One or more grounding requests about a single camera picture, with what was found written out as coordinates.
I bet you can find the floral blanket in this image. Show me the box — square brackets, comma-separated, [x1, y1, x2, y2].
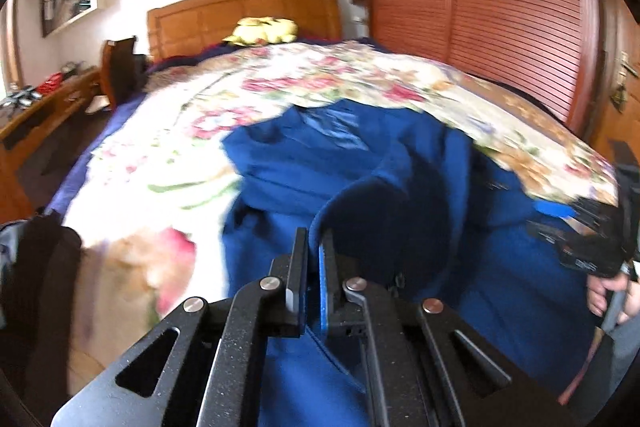
[50, 41, 621, 398]

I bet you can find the dark blue bedding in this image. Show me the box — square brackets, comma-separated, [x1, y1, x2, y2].
[150, 47, 241, 72]

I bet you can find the black clothes pile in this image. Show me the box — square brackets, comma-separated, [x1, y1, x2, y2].
[0, 214, 83, 408]

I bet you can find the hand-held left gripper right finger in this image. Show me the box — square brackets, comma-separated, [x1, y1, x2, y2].
[317, 229, 583, 427]

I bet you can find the blue suit jacket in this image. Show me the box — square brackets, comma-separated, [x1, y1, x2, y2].
[220, 99, 621, 427]

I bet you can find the wooden desk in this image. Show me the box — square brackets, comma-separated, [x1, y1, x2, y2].
[0, 67, 108, 223]

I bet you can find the brass door handle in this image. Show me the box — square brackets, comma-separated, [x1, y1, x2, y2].
[611, 51, 640, 112]

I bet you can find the yellow plush toy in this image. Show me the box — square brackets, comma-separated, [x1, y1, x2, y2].
[221, 17, 300, 46]

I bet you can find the wooden door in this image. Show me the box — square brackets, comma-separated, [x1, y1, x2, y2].
[597, 0, 640, 188]

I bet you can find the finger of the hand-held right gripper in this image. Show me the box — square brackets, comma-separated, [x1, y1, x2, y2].
[527, 222, 571, 254]
[531, 199, 581, 219]

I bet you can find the wooden bed headboard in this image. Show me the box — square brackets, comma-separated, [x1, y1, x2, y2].
[146, 0, 343, 62]

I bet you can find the person's right forearm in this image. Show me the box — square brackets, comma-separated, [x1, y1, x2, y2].
[607, 279, 640, 408]

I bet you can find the person's right hand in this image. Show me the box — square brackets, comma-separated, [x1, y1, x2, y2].
[586, 274, 633, 325]

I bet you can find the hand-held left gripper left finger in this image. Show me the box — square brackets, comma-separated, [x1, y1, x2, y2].
[50, 227, 308, 427]

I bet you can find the wood framed window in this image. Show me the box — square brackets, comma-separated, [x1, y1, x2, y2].
[0, 0, 23, 90]

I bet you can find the wooden chair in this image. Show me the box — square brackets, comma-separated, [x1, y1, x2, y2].
[100, 36, 143, 110]

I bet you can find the dark metal device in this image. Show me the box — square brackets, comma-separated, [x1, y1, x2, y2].
[0, 88, 43, 108]

